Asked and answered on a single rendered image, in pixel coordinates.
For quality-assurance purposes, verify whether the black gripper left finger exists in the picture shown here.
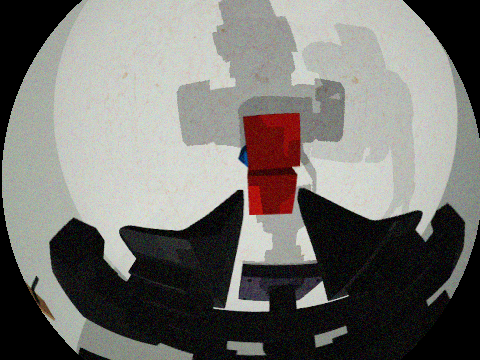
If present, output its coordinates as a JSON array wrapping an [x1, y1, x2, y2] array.
[[119, 189, 244, 308]]

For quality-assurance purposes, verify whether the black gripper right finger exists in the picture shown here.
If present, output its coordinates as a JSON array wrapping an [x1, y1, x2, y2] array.
[[297, 188, 423, 301]]

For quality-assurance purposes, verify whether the blue cube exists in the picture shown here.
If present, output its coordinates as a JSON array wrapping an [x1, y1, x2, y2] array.
[[239, 144, 248, 167]]

